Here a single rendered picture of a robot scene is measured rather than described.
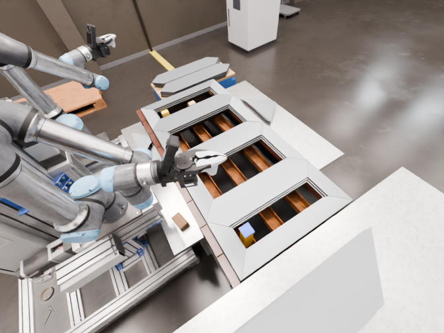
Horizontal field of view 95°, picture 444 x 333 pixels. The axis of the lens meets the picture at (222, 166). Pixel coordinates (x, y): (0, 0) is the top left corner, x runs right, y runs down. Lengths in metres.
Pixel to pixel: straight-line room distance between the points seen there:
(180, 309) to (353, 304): 1.37
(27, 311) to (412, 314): 2.26
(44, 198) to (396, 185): 1.34
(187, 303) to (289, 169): 1.32
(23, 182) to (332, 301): 0.98
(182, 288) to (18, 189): 1.51
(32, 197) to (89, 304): 1.38
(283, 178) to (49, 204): 1.08
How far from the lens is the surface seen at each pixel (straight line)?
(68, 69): 1.31
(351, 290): 0.92
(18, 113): 0.74
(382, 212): 1.11
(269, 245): 1.11
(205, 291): 1.94
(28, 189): 0.75
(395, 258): 1.05
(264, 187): 1.24
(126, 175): 0.62
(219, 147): 1.43
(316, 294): 0.87
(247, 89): 2.14
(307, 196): 1.61
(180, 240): 1.34
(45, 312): 2.23
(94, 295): 2.03
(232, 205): 1.18
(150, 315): 2.04
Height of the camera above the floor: 1.91
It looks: 53 degrees down
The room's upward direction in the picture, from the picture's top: 8 degrees counter-clockwise
